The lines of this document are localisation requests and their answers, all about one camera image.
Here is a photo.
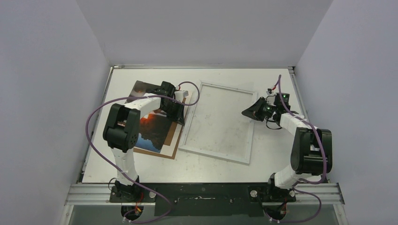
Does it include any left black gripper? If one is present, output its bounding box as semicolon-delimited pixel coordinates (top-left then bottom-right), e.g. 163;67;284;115
161;100;185;126

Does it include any brown backing board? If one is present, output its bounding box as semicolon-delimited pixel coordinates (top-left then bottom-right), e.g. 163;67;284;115
133;97;188;160

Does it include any sunset landscape photo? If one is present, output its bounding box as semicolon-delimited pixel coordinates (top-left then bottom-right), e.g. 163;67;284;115
124;80;178;153

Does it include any white picture frame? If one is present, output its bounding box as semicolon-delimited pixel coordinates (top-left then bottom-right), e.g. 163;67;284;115
178;82;258;165

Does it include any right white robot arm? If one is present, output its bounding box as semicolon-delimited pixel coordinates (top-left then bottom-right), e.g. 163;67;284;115
241;93;332;201

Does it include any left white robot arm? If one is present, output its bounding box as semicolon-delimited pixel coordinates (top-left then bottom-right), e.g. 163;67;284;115
103;81;189;202

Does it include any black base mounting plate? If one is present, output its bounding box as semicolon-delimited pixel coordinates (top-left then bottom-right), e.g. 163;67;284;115
109;182;296;217

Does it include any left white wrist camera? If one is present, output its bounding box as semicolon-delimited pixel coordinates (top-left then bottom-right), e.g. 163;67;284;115
174;90;189;102

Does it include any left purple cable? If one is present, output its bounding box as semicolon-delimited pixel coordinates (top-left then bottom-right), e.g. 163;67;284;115
85;81;201;224

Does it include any aluminium front rail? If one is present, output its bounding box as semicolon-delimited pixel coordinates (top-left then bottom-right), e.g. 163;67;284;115
65;183;345;206

